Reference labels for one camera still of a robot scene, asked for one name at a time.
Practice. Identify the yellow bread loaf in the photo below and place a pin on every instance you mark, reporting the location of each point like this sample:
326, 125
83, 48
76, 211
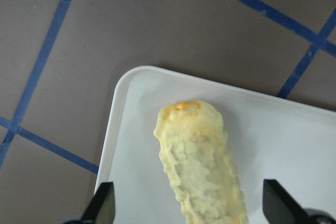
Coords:
199, 163

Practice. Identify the brown paper table mat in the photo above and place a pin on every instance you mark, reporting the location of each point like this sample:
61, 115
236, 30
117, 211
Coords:
100, 40

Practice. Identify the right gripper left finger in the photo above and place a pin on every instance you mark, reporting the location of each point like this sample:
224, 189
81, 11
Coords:
101, 208

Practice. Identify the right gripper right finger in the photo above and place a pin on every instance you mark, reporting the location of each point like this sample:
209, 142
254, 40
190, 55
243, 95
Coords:
279, 207

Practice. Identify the white rectangular tray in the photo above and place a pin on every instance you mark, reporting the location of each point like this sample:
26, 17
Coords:
271, 138

